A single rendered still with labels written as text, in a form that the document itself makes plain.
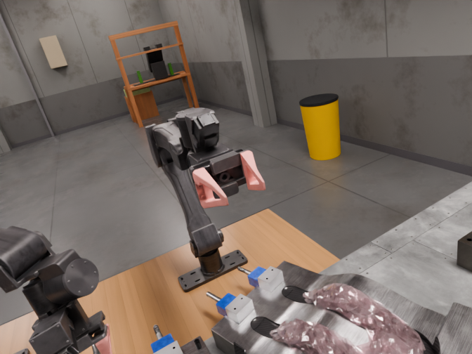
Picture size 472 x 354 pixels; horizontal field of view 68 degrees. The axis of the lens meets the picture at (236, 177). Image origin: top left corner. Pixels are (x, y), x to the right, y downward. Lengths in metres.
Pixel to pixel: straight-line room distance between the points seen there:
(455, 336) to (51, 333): 0.60
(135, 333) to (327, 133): 2.93
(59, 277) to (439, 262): 0.83
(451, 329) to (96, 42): 9.00
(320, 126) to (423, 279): 2.72
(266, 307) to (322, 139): 2.89
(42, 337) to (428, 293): 0.75
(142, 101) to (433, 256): 7.39
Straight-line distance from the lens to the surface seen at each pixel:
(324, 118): 3.52
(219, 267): 1.02
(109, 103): 9.30
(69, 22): 9.28
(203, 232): 0.94
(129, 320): 1.02
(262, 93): 5.09
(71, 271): 0.59
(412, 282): 0.94
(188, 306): 0.97
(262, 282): 0.85
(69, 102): 9.26
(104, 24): 9.32
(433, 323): 0.76
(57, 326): 0.58
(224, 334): 0.79
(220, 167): 0.58
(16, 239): 0.65
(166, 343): 0.76
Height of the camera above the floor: 1.42
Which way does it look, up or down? 23 degrees down
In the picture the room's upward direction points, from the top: 13 degrees counter-clockwise
